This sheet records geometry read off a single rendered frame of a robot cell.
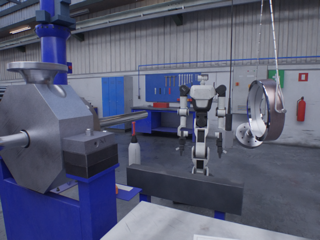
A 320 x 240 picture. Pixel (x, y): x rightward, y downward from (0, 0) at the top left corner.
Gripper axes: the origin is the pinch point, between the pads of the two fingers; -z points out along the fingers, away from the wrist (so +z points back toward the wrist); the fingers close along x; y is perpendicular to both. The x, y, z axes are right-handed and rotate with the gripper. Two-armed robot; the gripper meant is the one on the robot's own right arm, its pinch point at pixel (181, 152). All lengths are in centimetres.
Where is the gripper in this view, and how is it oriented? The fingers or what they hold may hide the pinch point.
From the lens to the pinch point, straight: 249.0
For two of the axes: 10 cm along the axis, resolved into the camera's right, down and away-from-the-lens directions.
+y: 9.7, 0.3, -2.3
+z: 0.5, -10.0, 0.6
